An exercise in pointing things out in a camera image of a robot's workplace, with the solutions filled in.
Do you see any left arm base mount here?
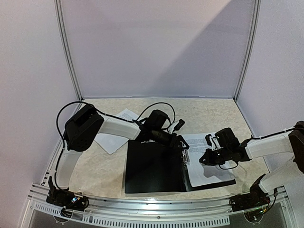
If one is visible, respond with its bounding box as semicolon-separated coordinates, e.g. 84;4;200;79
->
46;178;89;211

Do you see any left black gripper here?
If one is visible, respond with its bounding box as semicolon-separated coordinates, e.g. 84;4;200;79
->
152;128;190;151

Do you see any curved aluminium rail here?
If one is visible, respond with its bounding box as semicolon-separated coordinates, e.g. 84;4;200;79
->
28;182;289;217

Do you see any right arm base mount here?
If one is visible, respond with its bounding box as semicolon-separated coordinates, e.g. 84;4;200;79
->
229;174;277;213

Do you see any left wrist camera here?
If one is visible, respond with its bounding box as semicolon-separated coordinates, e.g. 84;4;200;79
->
168;119;185;133

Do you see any right aluminium frame post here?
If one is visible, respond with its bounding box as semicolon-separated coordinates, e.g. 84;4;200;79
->
233;0;261;103

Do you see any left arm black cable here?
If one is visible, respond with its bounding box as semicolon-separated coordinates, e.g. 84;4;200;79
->
56;101;177;186

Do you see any black file folder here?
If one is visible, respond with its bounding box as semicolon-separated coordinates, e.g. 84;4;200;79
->
124;133;236;194

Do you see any perforated white cable tray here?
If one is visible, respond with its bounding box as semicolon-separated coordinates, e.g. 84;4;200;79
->
29;203;231;228

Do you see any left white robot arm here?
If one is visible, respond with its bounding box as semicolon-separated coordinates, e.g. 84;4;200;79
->
51;103;189;206

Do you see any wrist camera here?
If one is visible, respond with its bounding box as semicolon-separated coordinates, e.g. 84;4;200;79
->
168;119;185;133
205;134;218;150

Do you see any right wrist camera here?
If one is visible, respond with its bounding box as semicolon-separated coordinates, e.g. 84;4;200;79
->
205;134;218;150

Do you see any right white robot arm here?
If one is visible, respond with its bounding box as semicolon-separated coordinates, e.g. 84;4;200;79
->
199;121;304;207

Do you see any printed paper stack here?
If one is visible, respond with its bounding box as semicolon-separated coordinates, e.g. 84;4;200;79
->
95;109;140;155

